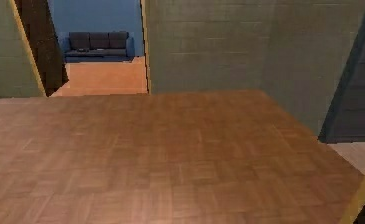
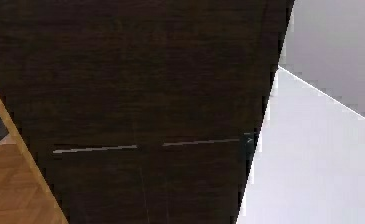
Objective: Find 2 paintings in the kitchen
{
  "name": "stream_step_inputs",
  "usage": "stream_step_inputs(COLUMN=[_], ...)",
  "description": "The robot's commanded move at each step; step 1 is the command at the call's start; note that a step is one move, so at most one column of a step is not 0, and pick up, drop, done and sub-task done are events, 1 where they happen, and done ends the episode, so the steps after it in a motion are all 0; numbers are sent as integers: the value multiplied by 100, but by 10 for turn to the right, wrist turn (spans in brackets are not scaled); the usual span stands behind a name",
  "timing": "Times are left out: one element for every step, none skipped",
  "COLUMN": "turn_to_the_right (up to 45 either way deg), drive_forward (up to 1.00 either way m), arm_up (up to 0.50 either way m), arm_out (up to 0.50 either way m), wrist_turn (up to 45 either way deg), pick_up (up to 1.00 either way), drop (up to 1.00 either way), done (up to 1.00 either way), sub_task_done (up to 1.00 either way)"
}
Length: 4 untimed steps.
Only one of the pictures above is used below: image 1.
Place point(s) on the dark blue sofa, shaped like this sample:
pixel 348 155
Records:
pixel 98 43

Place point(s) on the dark brown room door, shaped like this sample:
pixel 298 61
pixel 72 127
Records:
pixel 43 50

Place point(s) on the dark grey room door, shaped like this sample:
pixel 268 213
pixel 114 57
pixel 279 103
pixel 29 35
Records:
pixel 355 96

